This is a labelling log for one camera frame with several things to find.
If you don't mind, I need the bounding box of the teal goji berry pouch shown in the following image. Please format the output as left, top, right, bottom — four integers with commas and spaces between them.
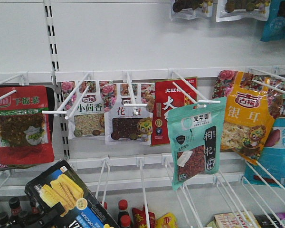
167, 97, 227, 190

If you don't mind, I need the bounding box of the black Franzzi wafer box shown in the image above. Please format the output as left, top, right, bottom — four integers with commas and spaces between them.
25, 160, 119, 228

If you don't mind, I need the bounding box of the white peppercorn packet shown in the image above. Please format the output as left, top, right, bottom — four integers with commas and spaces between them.
101, 83, 155, 145

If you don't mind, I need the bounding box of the red spice packet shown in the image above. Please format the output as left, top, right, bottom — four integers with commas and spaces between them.
151, 79, 197, 146

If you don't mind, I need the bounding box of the white fennel seed packet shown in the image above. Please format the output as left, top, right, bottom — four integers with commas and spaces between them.
61, 81, 105, 139

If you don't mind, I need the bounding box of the white slotted shelf upright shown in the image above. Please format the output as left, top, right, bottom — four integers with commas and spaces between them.
43, 0, 70, 160

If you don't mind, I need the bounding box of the soy sauce bottle red cap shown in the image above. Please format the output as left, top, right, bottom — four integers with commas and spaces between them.
117, 199, 129, 226
120, 215, 132, 228

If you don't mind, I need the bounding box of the red sauce spout pouch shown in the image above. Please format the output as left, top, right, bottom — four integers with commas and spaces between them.
132, 206, 156, 228

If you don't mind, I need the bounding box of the yellow Nabati wafer box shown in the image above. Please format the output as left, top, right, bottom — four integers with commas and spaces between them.
155, 212, 178, 228

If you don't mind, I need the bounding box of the yellow white fungus packet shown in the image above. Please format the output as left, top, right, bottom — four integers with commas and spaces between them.
212, 70, 283, 165

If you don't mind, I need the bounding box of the white packet top left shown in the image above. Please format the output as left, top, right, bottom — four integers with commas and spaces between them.
170, 0, 213, 20

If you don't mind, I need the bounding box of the red pickled vegetable packet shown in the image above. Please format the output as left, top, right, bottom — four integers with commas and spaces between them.
0, 85, 55, 165

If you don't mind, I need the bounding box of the white packet top middle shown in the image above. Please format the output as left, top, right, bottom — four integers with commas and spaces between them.
216, 0, 271, 22

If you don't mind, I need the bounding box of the Pocky biscuit box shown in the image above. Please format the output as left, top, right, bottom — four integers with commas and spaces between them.
214, 211, 255, 228

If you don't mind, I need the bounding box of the blue packet top right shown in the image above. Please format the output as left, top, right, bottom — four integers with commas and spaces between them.
260, 0, 285, 42

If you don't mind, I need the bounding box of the purple label dark bottle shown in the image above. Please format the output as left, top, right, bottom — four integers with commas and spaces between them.
255, 212, 285, 228

